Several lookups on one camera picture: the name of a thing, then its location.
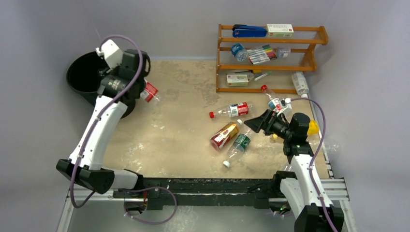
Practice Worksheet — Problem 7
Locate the red white label bottle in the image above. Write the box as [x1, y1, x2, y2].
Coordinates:
[208, 101, 254, 119]

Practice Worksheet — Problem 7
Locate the dark green label bottle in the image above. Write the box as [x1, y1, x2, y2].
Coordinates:
[222, 125, 255, 168]

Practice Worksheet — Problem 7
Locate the red cap red label bottle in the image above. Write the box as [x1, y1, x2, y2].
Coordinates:
[140, 80, 160, 104]

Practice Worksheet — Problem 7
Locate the red gold label bottle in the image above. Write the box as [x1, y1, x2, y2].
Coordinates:
[210, 119, 243, 151]

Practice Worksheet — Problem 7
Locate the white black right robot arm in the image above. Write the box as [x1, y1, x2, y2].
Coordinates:
[244, 109, 345, 232]

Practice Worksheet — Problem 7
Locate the clear bottle under right arm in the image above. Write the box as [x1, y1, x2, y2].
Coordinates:
[283, 164, 293, 172]

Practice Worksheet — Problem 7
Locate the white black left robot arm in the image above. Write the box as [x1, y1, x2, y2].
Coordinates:
[56, 49, 150, 198]

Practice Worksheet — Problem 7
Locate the black plastic waste bin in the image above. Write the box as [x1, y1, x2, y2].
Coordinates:
[66, 52, 136, 118]

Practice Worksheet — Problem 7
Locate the yellow lemon drink bottle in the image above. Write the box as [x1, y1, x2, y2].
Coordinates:
[271, 119, 320, 142]

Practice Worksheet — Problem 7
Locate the white green stapler box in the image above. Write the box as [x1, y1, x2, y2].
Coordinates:
[226, 73, 254, 87]

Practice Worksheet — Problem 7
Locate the white label bottle by shelf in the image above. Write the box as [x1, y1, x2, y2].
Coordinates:
[292, 72, 309, 98]

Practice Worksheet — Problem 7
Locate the green white marker pen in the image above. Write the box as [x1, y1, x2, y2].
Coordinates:
[253, 71, 272, 81]

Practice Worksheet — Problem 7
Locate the orange wooden shelf rack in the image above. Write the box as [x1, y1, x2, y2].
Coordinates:
[216, 24, 329, 94]

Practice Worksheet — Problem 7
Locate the pack of coloured markers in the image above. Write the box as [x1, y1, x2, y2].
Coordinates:
[247, 44, 278, 65]

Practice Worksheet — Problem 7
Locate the small clear jar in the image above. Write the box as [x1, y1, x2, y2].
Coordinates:
[276, 47, 291, 59]

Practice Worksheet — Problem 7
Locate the white green box top shelf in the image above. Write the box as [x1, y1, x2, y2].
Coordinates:
[265, 24, 294, 38]

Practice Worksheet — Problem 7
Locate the blue stapler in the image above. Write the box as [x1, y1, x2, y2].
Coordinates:
[232, 24, 267, 38]

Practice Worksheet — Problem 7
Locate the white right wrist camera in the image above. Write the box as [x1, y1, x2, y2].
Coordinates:
[278, 98, 292, 116]

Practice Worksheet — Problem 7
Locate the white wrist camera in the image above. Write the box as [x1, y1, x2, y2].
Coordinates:
[95, 39, 123, 69]
[278, 98, 292, 116]

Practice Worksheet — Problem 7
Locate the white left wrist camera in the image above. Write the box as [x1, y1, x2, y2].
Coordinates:
[95, 39, 123, 69]

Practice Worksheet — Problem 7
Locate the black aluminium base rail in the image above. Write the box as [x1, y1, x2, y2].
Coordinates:
[65, 176, 348, 215]

